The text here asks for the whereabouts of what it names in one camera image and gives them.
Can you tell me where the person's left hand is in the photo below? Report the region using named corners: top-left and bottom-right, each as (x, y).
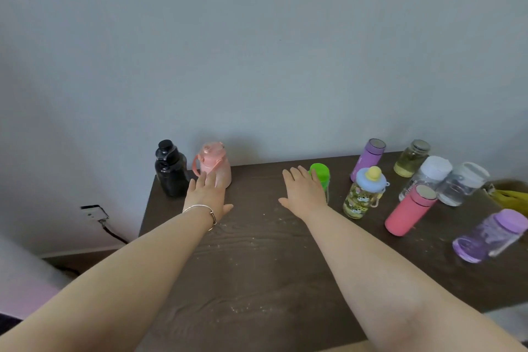
top-left (183, 170), bottom-right (234, 228)

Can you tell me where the person's right hand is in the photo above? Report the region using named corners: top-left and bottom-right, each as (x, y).
top-left (278, 165), bottom-right (330, 221)

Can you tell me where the person's right forearm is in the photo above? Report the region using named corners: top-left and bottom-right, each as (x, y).
top-left (303, 205), bottom-right (528, 352)

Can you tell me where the person's left forearm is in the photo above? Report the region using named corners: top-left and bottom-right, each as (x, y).
top-left (0, 207), bottom-right (216, 352)

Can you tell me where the clear bottle with green lid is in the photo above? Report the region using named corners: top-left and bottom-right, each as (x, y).
top-left (309, 163), bottom-right (331, 204)

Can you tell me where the cartoon kids bottle blue lid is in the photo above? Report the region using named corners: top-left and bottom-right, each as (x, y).
top-left (342, 166), bottom-right (390, 220)

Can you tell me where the purple thermos flask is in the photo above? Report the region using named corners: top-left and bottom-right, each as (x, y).
top-left (350, 138), bottom-right (387, 183)

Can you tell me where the black water bottle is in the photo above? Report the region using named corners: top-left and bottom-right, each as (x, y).
top-left (155, 140), bottom-right (191, 198)

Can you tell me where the glass bottle with yellow liquid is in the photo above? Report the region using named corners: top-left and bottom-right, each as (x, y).
top-left (394, 139), bottom-right (431, 178)

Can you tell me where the pink thermos flask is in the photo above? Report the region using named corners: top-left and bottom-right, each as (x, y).
top-left (384, 184), bottom-right (438, 237)

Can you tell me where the clear bottle with white lid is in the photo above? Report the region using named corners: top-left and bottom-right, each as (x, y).
top-left (398, 155), bottom-right (453, 202)

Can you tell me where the transparent purple water bottle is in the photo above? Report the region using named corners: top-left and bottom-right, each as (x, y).
top-left (452, 209), bottom-right (528, 263)

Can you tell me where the yellow object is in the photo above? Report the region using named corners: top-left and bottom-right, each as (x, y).
top-left (483, 183), bottom-right (528, 217)

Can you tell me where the pink and white bedding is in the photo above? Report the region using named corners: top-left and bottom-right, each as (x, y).
top-left (0, 236), bottom-right (73, 336)

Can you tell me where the silver bangle bracelet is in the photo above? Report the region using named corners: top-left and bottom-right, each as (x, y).
top-left (182, 204), bottom-right (218, 232)

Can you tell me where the pink water bottle with handle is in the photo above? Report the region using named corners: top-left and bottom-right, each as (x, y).
top-left (192, 141), bottom-right (232, 189)

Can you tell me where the black cable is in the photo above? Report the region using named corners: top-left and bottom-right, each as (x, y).
top-left (98, 219), bottom-right (129, 245)

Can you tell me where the white wall socket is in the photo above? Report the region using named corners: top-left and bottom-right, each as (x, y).
top-left (80, 204), bottom-right (109, 222)

